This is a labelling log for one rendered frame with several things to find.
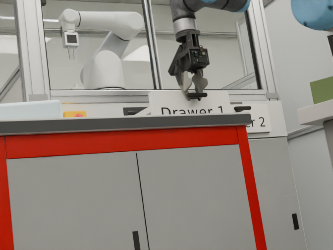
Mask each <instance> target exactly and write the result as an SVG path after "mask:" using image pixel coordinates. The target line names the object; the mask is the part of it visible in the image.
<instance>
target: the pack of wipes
mask: <svg viewBox="0 0 333 250"><path fill-rule="evenodd" d="M35 118H63V112H62V103H61V101H60V100H45V101H32V102H19V103H5V104H0V120H1V119H35Z"/></svg>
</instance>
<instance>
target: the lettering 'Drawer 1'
mask: <svg viewBox="0 0 333 250"><path fill-rule="evenodd" d="M218 108H221V113H223V112H222V106H219V107H218ZM161 109H162V115H163V114H164V112H163V109H168V111H169V114H170V115H171V112H170V109H169V108H166V107H163V108H161ZM202 110H203V111H205V110H204V109H201V110H200V114H206V111H205V113H201V111H202ZM175 111H177V110H173V114H175ZM179 111H184V110H179ZM181 114H186V112H185V111H184V113H181Z"/></svg>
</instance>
